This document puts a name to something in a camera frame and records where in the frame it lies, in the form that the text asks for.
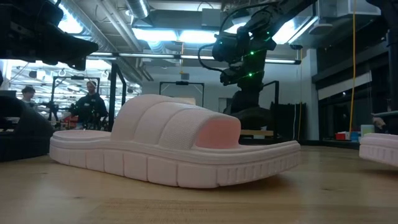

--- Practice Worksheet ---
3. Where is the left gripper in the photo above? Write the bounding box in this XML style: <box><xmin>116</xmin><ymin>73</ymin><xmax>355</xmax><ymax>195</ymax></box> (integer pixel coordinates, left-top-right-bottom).
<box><xmin>0</xmin><ymin>0</ymin><xmax>99</xmax><ymax>71</ymax></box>

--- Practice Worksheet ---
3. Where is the pink slide sandal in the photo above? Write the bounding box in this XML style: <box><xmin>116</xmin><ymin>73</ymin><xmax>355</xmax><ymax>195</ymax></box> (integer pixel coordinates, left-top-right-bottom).
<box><xmin>358</xmin><ymin>133</ymin><xmax>398</xmax><ymax>168</ymax></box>
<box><xmin>49</xmin><ymin>94</ymin><xmax>302</xmax><ymax>189</ymax></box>

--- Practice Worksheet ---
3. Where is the person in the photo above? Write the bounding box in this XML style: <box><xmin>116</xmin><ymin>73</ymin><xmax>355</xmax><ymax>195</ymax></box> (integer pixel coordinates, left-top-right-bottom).
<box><xmin>20</xmin><ymin>85</ymin><xmax>37</xmax><ymax>110</ymax></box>
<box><xmin>68</xmin><ymin>80</ymin><xmax>109</xmax><ymax>131</ymax></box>

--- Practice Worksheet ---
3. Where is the long ceiling light bar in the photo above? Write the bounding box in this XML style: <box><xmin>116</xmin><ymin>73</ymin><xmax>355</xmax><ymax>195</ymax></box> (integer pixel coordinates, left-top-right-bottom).
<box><xmin>86</xmin><ymin>52</ymin><xmax>302</xmax><ymax>65</ymax></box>

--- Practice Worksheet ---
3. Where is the green container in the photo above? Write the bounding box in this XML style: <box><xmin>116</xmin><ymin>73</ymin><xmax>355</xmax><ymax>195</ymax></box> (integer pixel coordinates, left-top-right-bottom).
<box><xmin>360</xmin><ymin>124</ymin><xmax>376</xmax><ymax>137</ymax></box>

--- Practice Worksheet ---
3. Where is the wooden shelf with black frame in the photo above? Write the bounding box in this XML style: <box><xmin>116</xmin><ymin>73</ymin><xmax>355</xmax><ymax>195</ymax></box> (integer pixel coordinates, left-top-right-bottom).
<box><xmin>239</xmin><ymin>80</ymin><xmax>280</xmax><ymax>141</ymax></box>

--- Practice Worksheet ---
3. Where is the black metal stand frame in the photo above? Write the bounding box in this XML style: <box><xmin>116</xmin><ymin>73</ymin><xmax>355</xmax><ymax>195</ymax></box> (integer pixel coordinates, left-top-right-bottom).
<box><xmin>108</xmin><ymin>62</ymin><xmax>127</xmax><ymax>131</ymax></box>

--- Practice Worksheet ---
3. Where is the silver ventilation duct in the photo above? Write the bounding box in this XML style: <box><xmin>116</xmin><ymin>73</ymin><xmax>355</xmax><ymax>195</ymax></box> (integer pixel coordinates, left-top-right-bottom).
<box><xmin>125</xmin><ymin>0</ymin><xmax>150</xmax><ymax>19</ymax></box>

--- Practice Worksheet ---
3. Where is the yellow cable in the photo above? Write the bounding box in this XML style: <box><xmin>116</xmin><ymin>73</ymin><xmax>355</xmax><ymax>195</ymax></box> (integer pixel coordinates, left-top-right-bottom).
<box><xmin>348</xmin><ymin>0</ymin><xmax>357</xmax><ymax>134</ymax></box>

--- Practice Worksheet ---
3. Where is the black metal table frame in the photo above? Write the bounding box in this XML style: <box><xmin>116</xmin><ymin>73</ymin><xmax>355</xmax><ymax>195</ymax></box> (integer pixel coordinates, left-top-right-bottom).
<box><xmin>385</xmin><ymin>27</ymin><xmax>398</xmax><ymax>134</ymax></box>

